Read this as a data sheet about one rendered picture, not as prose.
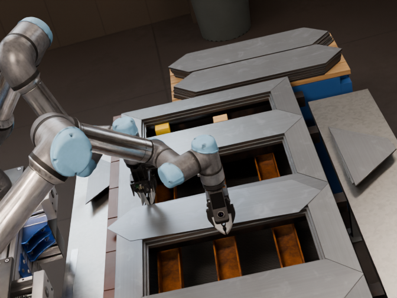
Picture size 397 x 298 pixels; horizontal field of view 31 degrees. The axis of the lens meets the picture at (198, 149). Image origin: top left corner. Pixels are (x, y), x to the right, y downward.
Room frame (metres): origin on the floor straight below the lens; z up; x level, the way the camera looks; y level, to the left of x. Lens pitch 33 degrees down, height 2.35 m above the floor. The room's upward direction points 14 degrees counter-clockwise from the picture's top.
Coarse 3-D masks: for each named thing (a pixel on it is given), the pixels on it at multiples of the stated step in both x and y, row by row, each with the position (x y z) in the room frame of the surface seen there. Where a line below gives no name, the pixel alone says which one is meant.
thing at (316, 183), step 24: (264, 96) 2.57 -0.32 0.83; (144, 120) 2.61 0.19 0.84; (168, 120) 2.59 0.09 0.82; (240, 144) 2.25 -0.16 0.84; (264, 144) 2.23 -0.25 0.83; (288, 216) 1.79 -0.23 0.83; (144, 240) 1.84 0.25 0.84; (168, 240) 1.82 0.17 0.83; (144, 264) 1.72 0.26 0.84; (144, 288) 1.62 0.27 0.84
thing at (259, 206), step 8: (264, 184) 1.96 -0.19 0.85; (248, 192) 1.94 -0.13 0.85; (256, 192) 1.93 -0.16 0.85; (264, 192) 1.92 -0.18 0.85; (248, 200) 1.89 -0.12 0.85; (256, 200) 1.88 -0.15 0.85; (264, 200) 1.87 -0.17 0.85; (248, 208) 1.85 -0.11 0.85; (256, 208) 1.84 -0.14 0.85; (264, 208) 1.83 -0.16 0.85; (256, 216) 1.80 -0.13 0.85; (264, 216) 1.79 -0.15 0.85; (272, 216) 1.78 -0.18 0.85
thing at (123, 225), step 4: (132, 208) 2.01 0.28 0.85; (128, 212) 2.00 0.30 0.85; (132, 212) 1.99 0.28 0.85; (124, 216) 1.98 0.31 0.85; (128, 216) 1.97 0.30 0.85; (132, 216) 1.97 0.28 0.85; (120, 220) 1.97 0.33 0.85; (124, 220) 1.96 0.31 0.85; (128, 220) 1.95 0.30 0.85; (132, 220) 1.95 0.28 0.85; (116, 224) 1.95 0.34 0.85; (120, 224) 1.94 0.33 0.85; (124, 224) 1.94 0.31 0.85; (128, 224) 1.93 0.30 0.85; (116, 228) 1.93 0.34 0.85; (120, 228) 1.92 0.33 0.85; (124, 228) 1.92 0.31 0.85; (128, 228) 1.91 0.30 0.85; (116, 232) 1.90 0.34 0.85; (120, 232) 1.90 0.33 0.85; (124, 232) 1.89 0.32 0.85; (128, 232) 1.89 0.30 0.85; (124, 236) 1.87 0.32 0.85; (128, 236) 1.87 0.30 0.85
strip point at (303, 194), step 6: (294, 180) 1.94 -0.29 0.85; (294, 186) 1.91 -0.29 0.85; (300, 186) 1.90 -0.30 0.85; (306, 186) 1.89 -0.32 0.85; (294, 192) 1.87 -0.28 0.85; (300, 192) 1.87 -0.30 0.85; (306, 192) 1.86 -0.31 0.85; (312, 192) 1.85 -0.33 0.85; (318, 192) 1.84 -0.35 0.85; (300, 198) 1.84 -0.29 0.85; (306, 198) 1.83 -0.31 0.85; (312, 198) 1.82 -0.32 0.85; (300, 204) 1.81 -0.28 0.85; (306, 204) 1.80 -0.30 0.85
